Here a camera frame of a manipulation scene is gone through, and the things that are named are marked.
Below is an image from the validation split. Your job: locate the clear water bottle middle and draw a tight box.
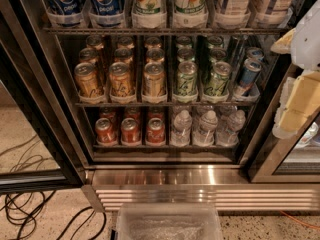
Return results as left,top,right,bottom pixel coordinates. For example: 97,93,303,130
193,111,218,147

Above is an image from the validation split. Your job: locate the green can front left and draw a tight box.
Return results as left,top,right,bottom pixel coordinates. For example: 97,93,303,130
175,61,197,96

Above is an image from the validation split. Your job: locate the clear water bottle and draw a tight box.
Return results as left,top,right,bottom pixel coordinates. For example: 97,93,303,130
170,110,192,147
193,111,218,147
216,110,246,147

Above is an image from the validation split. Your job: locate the glass fridge door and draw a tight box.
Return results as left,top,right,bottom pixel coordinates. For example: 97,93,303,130
0,0,85,194
240,63,320,184

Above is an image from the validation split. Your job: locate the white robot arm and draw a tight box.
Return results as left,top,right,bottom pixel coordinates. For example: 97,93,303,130
271,0,320,139

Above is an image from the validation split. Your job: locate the orange can front middle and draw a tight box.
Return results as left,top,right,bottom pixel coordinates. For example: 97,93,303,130
109,62,134,97

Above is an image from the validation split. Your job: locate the orange can front right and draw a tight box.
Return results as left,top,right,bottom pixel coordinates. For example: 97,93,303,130
143,62,166,97

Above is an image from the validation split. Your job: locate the glass fridge door right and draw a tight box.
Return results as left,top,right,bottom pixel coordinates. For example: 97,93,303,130
240,63,320,184

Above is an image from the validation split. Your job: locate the steel fridge base grille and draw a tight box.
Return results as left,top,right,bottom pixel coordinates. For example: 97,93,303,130
82,167,320,212

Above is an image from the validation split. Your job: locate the clear water bottle right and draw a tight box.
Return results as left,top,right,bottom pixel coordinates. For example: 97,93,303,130
216,110,246,147

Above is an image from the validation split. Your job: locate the clear plastic bin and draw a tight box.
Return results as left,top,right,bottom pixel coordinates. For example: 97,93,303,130
116,203,223,240

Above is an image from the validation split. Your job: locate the orange cable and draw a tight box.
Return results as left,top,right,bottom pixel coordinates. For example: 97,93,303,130
279,211,320,231

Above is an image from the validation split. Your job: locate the orange can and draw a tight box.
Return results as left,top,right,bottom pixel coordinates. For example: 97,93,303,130
143,62,166,97
109,62,134,97
74,62,103,98

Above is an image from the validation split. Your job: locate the green can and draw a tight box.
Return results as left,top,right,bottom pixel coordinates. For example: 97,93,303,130
204,61,231,96
175,61,197,96

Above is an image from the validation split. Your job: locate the clear water bottle left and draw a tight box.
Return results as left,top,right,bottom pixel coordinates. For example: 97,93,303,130
170,110,192,147

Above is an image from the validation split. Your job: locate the red coke can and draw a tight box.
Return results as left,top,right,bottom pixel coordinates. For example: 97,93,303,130
95,118,117,144
146,118,165,145
121,118,141,144

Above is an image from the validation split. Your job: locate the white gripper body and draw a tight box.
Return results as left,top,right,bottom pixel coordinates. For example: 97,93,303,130
272,70,320,139

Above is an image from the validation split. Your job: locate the blue red bull can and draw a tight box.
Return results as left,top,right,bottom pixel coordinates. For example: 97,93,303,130
234,58,262,96

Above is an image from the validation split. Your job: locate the orange can front left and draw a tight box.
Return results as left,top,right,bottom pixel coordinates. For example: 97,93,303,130
74,62,103,98

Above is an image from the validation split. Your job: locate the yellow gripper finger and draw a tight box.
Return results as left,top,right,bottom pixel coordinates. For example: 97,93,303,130
271,28,295,54

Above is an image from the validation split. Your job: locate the glass fridge door left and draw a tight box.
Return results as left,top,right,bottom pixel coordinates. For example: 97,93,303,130
0,0,85,194

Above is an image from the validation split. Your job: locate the black cable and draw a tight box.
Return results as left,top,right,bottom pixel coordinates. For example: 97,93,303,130
0,134,108,240

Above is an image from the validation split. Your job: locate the green can front right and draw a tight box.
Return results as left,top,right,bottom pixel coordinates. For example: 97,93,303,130
204,61,231,96

